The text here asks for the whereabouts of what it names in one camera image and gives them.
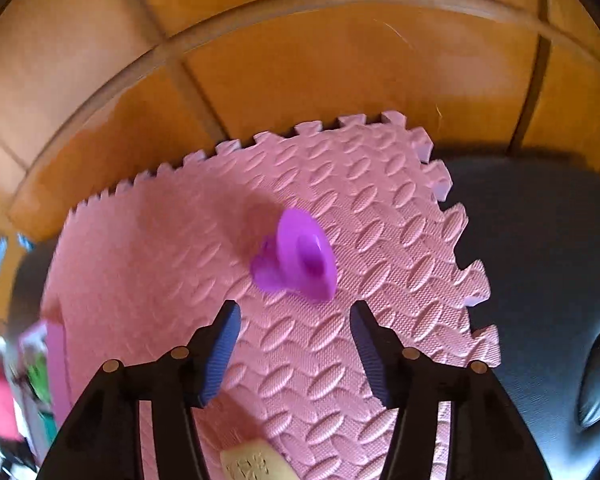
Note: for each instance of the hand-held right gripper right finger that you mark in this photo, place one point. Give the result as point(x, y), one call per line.
point(375, 360)

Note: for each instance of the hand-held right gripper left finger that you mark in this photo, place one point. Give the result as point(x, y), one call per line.
point(220, 355)

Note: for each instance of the purple plastic spool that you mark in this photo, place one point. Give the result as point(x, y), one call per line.
point(300, 255)

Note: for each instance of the pink-rimmed white box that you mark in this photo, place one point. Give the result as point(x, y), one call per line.
point(55, 360)

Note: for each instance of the green plastic toy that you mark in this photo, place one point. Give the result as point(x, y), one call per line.
point(38, 375)

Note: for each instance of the pale yellow block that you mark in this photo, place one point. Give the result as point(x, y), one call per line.
point(255, 462)

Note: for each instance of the pink foam puzzle mat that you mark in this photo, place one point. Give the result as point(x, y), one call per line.
point(380, 210)

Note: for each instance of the wooden wardrobe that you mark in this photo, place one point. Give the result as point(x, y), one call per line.
point(305, 60)

